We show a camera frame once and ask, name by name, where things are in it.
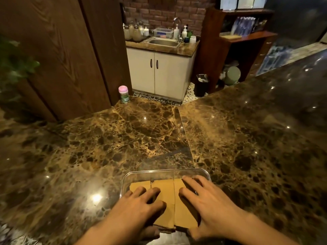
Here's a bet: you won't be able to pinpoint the person's left hand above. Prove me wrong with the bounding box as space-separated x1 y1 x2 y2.
107 186 167 241

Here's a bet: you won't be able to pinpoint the person's right hand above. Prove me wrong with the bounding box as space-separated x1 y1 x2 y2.
178 175 250 241

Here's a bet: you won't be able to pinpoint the short tan biscuit slab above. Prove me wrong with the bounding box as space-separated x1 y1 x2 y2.
129 181 152 194

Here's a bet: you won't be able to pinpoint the long tan biscuit slab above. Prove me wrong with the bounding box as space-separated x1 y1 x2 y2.
174 178 200 229
151 179 176 229

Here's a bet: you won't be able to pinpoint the person's right forearm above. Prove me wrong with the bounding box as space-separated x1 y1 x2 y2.
227 211 300 245

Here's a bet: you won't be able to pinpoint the person's left forearm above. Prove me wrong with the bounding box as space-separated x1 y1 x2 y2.
74 220 139 245

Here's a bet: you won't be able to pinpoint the clear glass rectangular dish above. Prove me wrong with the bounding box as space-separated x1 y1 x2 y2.
119 168 212 239

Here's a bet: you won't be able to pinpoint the black trash bin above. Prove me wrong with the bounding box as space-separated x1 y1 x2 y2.
194 74 210 98

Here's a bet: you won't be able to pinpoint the pink-capped green bottle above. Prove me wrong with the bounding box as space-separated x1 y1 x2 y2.
118 86 130 104

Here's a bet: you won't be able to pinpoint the white sink cabinet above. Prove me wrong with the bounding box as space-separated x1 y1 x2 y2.
126 47 197 103

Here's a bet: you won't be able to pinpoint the pale green round pot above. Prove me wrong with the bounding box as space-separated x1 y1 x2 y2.
224 66 241 86

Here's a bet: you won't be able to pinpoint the brown marble sink countertop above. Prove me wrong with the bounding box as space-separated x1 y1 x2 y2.
125 38 200 58

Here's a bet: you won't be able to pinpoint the brown wooden shelf unit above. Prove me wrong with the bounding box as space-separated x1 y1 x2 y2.
199 7 278 94

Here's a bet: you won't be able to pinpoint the steel sink basin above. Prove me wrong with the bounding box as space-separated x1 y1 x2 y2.
143 37 183 48

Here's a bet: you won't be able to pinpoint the clear plastic storage box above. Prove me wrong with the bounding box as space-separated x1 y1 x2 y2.
153 28 174 39

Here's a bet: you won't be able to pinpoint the brown wooden door panel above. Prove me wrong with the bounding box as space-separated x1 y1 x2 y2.
0 0 133 123

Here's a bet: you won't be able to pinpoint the row of blue books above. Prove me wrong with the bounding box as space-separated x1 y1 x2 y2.
231 16 256 36

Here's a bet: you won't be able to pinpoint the green leafy plant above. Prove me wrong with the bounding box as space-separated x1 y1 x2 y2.
0 36 40 105

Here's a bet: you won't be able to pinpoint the framed white pictures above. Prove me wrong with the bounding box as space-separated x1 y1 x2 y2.
220 0 268 10

